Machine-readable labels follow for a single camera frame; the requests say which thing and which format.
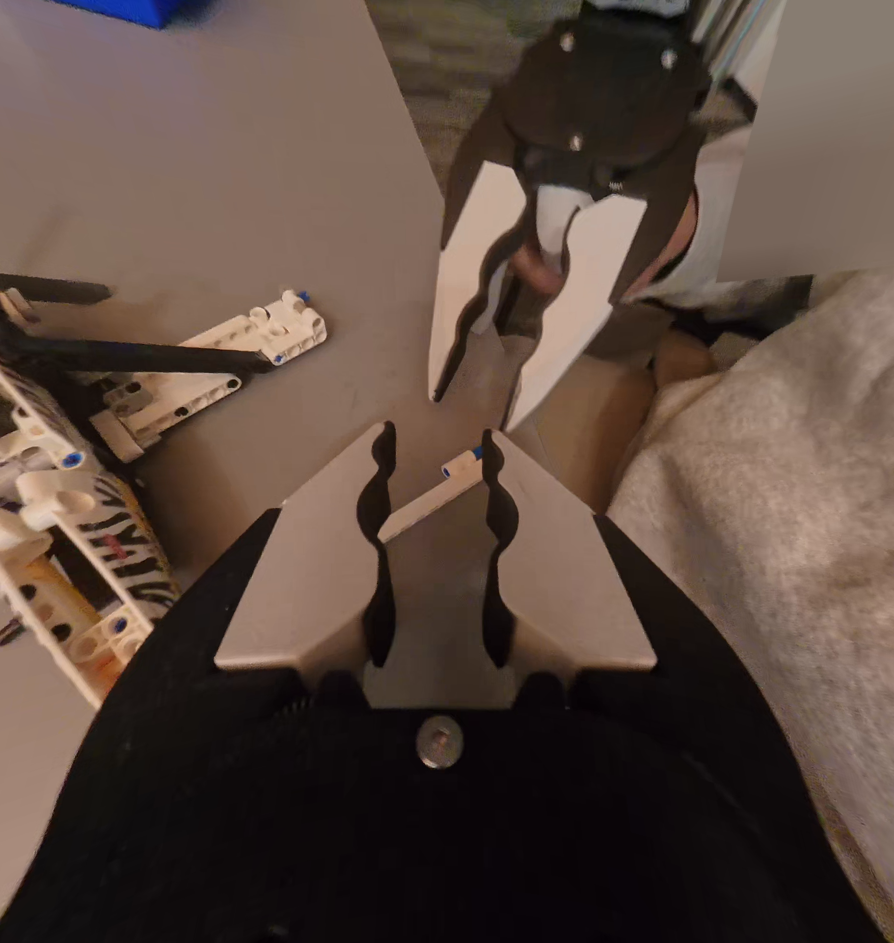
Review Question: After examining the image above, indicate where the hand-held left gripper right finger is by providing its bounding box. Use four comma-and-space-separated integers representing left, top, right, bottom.
481, 429, 658, 690

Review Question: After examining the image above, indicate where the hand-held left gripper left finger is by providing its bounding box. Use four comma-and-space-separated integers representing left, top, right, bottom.
213, 421, 398, 690

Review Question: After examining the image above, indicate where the zebra striped lego plane model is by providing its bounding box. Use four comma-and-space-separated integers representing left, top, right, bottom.
0, 250, 330, 710

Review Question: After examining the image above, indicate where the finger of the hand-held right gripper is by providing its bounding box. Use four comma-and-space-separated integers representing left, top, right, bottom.
494, 188, 650, 433
427, 158, 540, 405

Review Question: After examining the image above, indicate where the blue plastic storage bin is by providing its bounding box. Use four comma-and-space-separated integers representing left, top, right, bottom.
49, 0, 219, 30

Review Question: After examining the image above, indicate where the person's right hand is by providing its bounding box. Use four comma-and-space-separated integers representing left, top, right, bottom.
511, 243, 567, 294

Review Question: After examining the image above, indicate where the person's grey fleece hoodie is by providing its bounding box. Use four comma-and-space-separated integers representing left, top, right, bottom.
607, 265, 894, 943

